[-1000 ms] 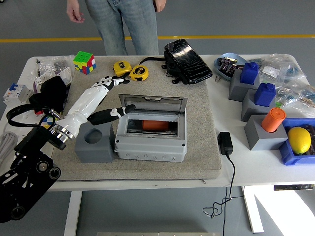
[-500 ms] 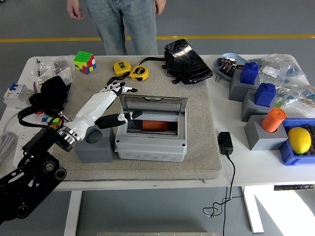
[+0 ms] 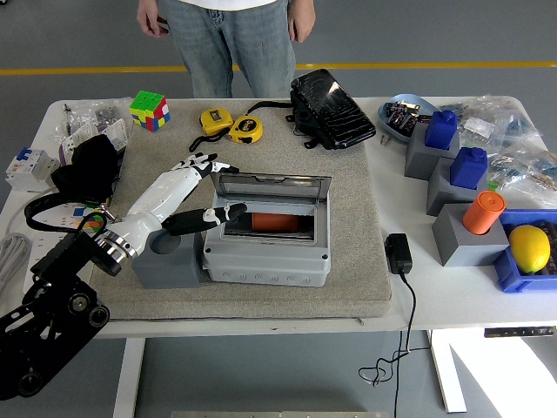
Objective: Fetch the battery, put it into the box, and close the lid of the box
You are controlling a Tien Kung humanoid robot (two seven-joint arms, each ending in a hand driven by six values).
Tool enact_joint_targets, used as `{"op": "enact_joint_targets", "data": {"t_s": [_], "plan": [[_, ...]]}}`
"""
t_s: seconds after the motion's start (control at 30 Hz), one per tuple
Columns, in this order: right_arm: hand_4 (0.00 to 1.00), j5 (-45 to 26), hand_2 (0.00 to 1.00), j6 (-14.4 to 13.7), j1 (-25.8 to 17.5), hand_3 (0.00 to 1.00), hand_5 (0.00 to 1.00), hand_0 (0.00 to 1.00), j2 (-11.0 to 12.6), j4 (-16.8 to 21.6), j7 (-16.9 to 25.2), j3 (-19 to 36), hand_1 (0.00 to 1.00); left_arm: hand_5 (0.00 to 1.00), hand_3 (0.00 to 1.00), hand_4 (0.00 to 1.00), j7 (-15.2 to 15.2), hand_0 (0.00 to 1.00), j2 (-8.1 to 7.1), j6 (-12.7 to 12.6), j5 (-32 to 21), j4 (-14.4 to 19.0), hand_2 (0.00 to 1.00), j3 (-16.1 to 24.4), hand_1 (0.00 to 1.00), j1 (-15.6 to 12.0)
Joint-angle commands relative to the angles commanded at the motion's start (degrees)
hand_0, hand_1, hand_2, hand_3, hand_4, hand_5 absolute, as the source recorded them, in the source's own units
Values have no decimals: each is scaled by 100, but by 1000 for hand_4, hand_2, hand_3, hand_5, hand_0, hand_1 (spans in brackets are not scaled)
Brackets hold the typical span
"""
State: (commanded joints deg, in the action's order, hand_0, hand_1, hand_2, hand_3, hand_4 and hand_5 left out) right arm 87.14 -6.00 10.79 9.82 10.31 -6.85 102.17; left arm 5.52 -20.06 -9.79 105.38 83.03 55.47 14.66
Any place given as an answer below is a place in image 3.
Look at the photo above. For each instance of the blue plastic bin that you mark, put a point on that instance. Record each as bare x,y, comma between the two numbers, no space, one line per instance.
509,274

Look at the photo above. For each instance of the yellow lemon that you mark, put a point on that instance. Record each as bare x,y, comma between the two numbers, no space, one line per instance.
528,248

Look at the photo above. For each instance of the transparent hinged box lid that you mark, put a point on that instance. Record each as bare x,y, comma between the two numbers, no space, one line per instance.
270,187

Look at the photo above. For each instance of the green plastic piece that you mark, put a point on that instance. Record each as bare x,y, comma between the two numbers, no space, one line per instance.
491,185

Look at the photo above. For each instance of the person's right hand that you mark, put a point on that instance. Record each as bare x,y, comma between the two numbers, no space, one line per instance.
152,17

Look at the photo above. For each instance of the person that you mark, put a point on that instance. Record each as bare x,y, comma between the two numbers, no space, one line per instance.
209,43

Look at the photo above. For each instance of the black power adapter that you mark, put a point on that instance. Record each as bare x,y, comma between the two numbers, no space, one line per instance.
398,254

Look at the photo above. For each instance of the clear bags of screws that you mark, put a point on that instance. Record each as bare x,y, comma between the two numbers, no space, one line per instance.
104,113

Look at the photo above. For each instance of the yellow tape measure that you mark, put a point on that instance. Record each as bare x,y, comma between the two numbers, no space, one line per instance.
213,119
246,128

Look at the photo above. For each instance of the grey holder block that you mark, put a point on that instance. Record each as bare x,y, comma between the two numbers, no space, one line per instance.
174,272
439,191
418,157
461,248

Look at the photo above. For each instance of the black cloth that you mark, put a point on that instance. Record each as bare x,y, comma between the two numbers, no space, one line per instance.
87,170

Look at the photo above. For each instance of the grey electrical box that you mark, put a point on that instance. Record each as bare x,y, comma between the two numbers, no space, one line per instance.
265,270

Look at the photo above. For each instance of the white circuit breaker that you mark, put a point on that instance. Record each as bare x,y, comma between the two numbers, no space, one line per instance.
30,170

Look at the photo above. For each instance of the clear bags of components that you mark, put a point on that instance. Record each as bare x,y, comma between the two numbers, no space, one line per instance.
513,130

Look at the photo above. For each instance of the black table control panel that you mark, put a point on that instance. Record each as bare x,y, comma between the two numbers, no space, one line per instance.
520,332

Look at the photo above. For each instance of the orange cylinder battery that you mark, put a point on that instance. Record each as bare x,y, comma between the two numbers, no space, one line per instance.
483,213
274,222

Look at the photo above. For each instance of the person's left hand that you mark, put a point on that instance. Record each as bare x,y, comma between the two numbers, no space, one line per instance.
302,19

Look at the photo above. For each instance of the white plug packet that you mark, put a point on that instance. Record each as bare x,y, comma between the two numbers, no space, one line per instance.
119,136

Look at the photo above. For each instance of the blue block battery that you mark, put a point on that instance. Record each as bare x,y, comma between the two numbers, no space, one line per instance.
440,128
467,167

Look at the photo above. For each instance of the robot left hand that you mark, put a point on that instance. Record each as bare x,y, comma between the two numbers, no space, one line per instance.
161,196

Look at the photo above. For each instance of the thin metal screwdriver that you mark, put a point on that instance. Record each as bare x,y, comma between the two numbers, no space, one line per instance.
67,119

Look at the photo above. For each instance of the light blue bowl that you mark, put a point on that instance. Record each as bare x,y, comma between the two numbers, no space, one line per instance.
385,124

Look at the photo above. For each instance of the colourful puzzle cube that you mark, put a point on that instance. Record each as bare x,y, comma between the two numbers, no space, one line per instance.
150,111
91,222

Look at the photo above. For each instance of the dark small components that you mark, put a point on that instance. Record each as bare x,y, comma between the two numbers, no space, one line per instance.
402,115

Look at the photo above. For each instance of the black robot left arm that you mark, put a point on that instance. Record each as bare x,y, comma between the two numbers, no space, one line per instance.
56,313

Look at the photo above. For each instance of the white table leg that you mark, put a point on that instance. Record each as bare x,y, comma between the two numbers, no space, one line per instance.
448,383
128,379

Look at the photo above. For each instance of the grey-brown mat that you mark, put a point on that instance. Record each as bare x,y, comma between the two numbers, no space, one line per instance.
283,300

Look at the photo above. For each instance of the black glossy pouch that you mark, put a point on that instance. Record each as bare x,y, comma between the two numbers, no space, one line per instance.
335,113

